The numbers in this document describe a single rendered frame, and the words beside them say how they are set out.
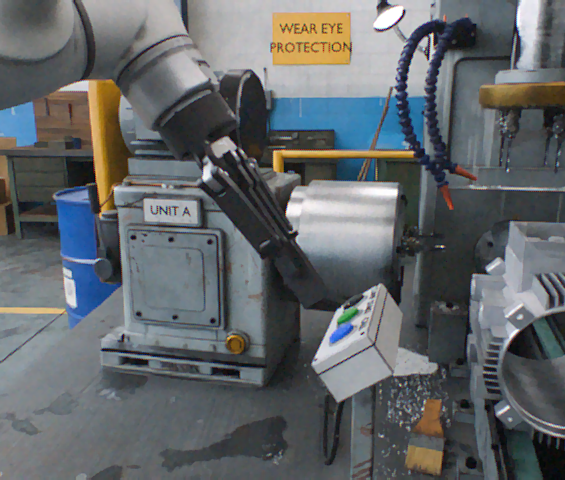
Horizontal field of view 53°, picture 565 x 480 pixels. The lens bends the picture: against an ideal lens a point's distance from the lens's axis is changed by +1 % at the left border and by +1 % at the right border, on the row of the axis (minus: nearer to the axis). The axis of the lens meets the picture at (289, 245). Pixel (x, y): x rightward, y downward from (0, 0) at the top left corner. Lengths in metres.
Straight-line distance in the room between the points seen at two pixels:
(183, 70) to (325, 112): 5.58
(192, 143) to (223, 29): 5.71
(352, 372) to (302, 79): 5.64
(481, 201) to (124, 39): 0.78
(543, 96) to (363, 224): 0.34
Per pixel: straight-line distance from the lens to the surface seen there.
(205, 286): 1.01
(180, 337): 1.08
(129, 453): 0.92
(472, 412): 0.99
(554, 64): 1.05
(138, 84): 0.58
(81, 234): 2.76
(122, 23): 0.57
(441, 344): 1.17
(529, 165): 1.28
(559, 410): 0.79
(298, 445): 0.91
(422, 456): 0.90
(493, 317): 0.71
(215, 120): 0.57
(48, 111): 6.57
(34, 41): 0.48
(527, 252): 0.74
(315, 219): 0.97
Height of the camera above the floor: 1.30
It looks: 14 degrees down
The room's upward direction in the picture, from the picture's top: straight up
